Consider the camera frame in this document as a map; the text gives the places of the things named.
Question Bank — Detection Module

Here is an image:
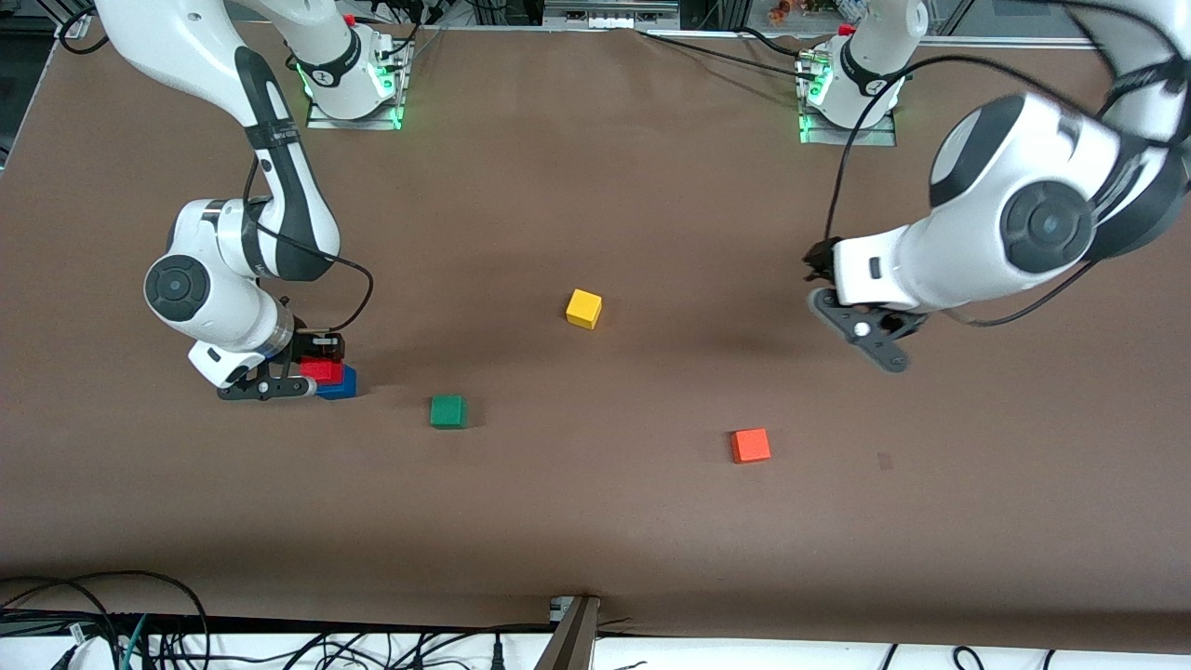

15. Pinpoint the brown table cover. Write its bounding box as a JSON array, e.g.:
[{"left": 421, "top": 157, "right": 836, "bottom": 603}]
[{"left": 0, "top": 17, "right": 1191, "bottom": 652}]

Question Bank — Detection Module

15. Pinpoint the black looped cable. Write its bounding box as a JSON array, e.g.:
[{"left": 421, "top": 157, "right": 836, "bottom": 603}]
[{"left": 0, "top": 570, "right": 210, "bottom": 670}]

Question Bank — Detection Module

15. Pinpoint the black cable across table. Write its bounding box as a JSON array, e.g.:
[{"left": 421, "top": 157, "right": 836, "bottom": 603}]
[{"left": 640, "top": 31, "right": 810, "bottom": 77}]

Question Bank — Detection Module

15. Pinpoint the teal cable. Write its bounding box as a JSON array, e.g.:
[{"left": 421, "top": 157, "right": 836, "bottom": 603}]
[{"left": 119, "top": 614, "right": 150, "bottom": 670}]

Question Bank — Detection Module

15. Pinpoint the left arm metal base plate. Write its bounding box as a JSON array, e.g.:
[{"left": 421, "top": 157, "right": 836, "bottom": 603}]
[{"left": 798, "top": 51, "right": 899, "bottom": 147}]

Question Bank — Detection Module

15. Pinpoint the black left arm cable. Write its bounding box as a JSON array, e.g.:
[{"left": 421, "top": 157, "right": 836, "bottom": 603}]
[{"left": 823, "top": 0, "right": 1191, "bottom": 328}]

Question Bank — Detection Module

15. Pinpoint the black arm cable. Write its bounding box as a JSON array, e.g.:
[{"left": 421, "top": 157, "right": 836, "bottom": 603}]
[
  {"left": 823, "top": 0, "right": 1191, "bottom": 328},
  {"left": 244, "top": 158, "right": 375, "bottom": 334}
]

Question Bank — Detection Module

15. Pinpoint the black table edge strip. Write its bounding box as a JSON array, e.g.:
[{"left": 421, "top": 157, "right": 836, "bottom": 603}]
[{"left": 0, "top": 610, "right": 559, "bottom": 636}]

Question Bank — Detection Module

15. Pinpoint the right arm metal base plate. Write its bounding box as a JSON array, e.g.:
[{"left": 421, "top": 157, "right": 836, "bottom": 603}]
[{"left": 307, "top": 42, "right": 412, "bottom": 131}]

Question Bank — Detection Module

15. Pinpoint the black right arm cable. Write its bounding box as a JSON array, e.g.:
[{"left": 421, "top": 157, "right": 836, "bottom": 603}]
[{"left": 244, "top": 158, "right": 375, "bottom": 334}]

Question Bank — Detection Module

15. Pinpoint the aluminium profile bar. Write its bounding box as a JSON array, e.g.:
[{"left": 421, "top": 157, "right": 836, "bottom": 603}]
[{"left": 535, "top": 596, "right": 601, "bottom": 670}]

